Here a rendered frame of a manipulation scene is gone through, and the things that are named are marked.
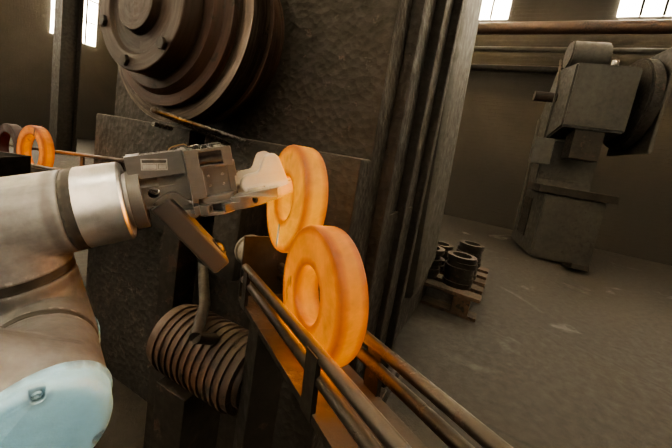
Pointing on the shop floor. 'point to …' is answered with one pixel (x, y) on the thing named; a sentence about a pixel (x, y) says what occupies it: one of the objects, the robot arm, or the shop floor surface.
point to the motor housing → (194, 378)
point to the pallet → (457, 277)
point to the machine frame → (314, 138)
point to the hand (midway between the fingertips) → (294, 186)
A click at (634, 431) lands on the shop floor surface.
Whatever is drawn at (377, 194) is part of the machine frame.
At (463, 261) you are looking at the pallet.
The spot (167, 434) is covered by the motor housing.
